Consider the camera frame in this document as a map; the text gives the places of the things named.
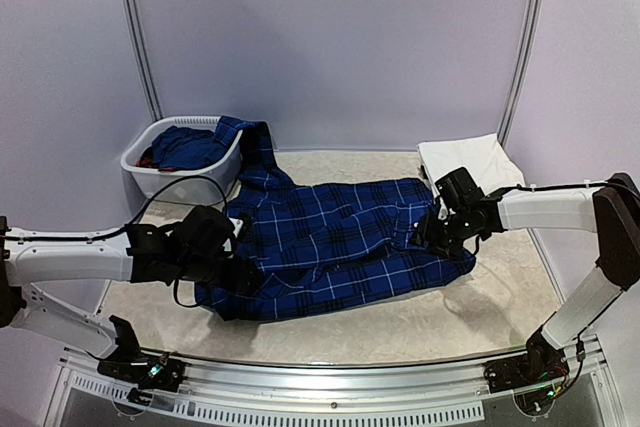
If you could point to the corner wall post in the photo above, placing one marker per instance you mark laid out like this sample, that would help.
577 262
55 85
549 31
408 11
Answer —
525 47
141 57

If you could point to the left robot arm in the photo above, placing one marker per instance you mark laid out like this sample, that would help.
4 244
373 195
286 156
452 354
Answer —
29 258

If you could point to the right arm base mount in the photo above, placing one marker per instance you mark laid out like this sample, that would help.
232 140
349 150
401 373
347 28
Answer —
539 376

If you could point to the left corner wall post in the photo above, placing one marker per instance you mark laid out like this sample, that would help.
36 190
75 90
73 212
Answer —
141 57

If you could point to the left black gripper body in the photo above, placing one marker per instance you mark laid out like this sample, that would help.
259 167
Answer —
199 269

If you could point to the aluminium front rail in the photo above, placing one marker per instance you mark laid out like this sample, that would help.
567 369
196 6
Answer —
447 393

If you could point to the white plastic laundry basket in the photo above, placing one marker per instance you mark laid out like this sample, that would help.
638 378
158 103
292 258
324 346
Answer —
196 189

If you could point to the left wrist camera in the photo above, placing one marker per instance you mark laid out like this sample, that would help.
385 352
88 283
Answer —
241 226

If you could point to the dark blue garment in basket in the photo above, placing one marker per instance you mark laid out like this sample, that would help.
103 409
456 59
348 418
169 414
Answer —
184 148

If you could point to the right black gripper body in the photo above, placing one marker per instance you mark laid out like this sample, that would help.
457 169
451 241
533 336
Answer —
426 232

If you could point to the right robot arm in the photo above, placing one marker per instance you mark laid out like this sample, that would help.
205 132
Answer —
601 217

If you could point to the white t-shirt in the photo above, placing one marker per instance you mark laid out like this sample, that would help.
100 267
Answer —
483 157

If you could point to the blue plaid shirt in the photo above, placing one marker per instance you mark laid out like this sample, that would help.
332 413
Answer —
327 247

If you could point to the red garment in basket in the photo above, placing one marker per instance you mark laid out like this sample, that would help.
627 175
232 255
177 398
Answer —
146 160

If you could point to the right corner wall post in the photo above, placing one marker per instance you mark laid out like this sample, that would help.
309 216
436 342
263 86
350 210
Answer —
525 47

